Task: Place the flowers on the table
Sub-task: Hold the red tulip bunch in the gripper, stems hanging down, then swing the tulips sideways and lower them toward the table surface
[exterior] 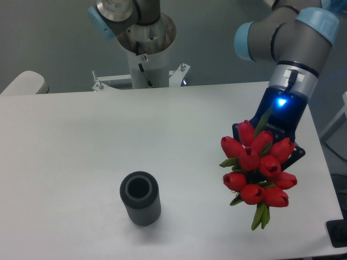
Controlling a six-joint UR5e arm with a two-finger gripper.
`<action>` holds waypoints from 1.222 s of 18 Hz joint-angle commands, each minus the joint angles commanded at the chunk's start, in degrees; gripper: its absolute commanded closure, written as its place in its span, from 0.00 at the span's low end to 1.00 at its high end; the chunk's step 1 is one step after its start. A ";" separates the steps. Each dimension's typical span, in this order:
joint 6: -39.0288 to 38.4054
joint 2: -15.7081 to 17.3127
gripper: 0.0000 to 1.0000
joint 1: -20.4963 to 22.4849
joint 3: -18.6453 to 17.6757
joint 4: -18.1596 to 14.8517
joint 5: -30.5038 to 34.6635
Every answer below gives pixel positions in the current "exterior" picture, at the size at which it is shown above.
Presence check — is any white chair armrest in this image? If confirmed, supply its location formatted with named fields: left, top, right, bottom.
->
left=1, top=70, right=49, bottom=96

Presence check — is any black box at table edge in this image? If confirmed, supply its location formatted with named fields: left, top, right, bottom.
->
left=326, top=219, right=346, bottom=248

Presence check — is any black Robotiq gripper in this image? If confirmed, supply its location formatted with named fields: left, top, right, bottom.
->
left=232, top=87, right=307, bottom=171

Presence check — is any white metal base frame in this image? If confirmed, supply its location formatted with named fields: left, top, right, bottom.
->
left=92, top=63, right=191, bottom=92

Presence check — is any white furniture at right edge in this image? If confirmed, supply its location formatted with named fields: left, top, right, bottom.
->
left=319, top=92, right=346, bottom=143

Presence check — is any red tulip bouquet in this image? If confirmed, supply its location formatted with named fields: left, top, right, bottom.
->
left=220, top=107, right=297, bottom=230

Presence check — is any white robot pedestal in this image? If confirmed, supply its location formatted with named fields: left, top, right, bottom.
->
left=115, top=13, right=177, bottom=89

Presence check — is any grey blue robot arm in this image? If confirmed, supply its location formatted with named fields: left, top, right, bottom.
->
left=88, top=1, right=339, bottom=144

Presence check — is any dark grey ribbed vase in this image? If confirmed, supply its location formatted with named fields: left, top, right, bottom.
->
left=119, top=171, right=162, bottom=226

